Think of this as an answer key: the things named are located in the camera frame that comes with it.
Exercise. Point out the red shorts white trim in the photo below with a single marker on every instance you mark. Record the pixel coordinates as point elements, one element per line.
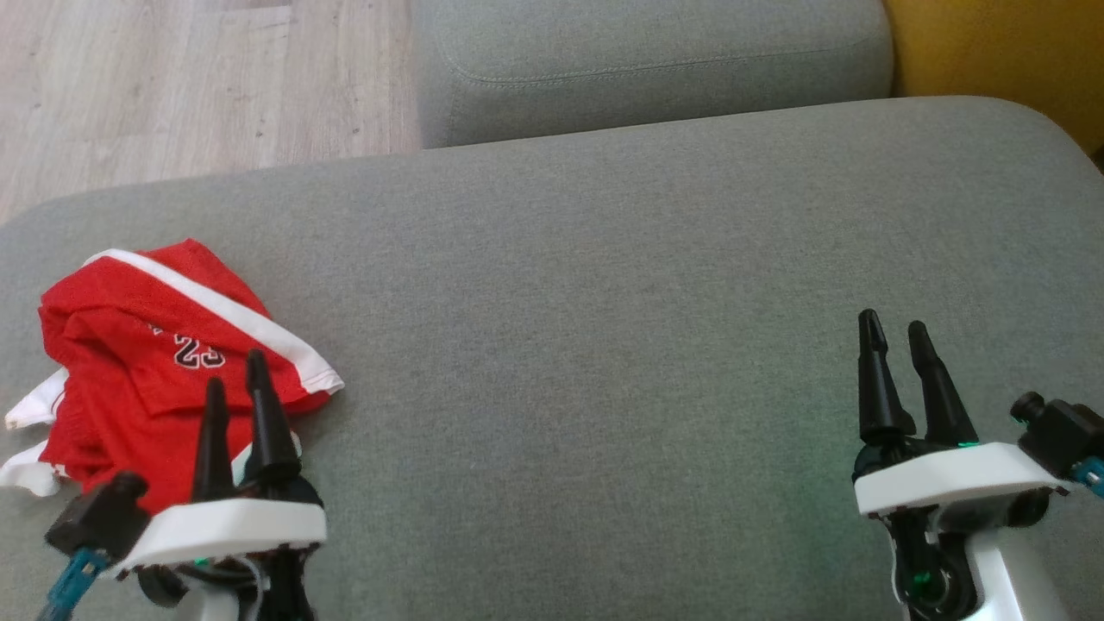
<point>129,302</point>

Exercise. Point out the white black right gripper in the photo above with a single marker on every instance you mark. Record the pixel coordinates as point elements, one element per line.
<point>940,479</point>

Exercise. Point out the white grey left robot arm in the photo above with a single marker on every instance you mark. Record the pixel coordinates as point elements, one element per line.
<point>216,599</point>

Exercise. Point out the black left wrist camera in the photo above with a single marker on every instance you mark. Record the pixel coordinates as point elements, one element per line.
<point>99,517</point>

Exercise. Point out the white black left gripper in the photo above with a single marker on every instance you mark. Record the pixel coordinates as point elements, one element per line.
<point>233,526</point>

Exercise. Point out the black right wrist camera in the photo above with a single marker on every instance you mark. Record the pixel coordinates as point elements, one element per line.
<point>1061,435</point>

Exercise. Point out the grey fabric sofa cushion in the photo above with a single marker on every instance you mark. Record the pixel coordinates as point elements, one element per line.
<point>647,60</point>

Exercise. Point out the grey fabric sofa seat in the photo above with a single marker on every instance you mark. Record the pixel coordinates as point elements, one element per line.
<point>604,345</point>

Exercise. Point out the yellow cushion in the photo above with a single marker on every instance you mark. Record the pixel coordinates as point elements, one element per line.
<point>1000,52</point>

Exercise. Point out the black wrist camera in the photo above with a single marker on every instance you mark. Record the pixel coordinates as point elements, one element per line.
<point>99,517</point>
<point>1061,435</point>

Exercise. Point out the red jersey number 23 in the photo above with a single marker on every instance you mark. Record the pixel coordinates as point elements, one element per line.
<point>112,448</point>

